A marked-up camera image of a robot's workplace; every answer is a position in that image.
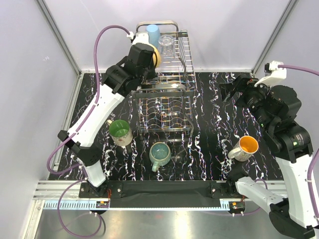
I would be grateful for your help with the steel wire dish rack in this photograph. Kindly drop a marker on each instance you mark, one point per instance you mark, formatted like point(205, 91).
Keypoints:
point(164, 103)

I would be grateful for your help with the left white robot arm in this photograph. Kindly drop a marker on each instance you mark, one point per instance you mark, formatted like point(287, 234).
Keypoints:
point(118, 82)

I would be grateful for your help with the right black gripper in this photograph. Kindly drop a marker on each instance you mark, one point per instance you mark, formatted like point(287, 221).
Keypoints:
point(242, 84)

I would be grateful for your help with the pale yellow mug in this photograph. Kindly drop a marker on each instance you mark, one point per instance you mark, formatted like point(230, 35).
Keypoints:
point(156, 57)

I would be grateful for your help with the orange interior white mug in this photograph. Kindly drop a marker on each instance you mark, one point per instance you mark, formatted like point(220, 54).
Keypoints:
point(244, 149)

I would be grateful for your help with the clear glass tumbler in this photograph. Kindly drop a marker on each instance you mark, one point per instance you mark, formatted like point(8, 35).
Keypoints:
point(166, 46)

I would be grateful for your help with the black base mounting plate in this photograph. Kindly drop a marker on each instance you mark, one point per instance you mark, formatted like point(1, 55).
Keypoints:
point(121, 189)

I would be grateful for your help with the green interior white mug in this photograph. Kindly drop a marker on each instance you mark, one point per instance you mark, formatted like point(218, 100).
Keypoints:
point(120, 131)

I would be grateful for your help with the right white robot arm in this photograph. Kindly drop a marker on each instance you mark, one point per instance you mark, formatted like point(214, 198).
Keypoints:
point(275, 109)

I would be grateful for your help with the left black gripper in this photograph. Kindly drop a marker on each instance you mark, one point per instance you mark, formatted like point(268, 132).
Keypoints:
point(152, 74)

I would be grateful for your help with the teal glazed ceramic mug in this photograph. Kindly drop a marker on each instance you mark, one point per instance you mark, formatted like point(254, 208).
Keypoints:
point(160, 155)

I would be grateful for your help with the light blue plastic cup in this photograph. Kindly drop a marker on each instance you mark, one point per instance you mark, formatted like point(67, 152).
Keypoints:
point(154, 34)

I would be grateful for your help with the white slotted cable duct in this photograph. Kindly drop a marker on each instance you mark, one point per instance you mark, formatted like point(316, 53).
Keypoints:
point(91, 205)

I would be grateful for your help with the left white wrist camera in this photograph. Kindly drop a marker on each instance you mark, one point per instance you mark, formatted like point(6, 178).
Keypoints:
point(139, 37)

